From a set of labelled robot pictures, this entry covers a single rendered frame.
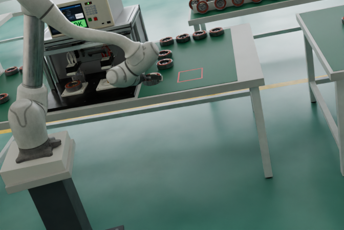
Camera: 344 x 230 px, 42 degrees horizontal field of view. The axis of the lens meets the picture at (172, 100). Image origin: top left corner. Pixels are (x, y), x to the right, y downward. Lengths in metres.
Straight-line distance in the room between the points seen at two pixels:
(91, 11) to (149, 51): 0.92
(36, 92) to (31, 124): 0.22
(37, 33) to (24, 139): 0.52
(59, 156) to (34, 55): 0.52
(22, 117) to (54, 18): 0.50
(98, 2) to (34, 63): 0.77
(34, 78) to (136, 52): 0.57
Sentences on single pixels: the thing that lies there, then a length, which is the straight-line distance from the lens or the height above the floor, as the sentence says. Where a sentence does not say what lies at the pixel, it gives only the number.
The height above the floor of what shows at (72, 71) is 0.88.
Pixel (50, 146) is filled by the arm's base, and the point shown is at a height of 0.83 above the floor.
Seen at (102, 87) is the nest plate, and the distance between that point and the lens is 2.96.
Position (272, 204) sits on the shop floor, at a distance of 2.89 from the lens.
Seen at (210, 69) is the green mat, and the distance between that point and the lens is 2.89.
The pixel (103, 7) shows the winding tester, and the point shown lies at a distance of 2.97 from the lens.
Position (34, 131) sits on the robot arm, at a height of 0.96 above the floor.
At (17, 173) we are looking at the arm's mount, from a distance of 2.33.
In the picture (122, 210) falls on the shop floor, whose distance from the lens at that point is 3.13.
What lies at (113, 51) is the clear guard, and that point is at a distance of 2.76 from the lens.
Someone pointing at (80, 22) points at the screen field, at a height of 1.17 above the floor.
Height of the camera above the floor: 1.90
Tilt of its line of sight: 26 degrees down
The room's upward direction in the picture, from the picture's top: 14 degrees counter-clockwise
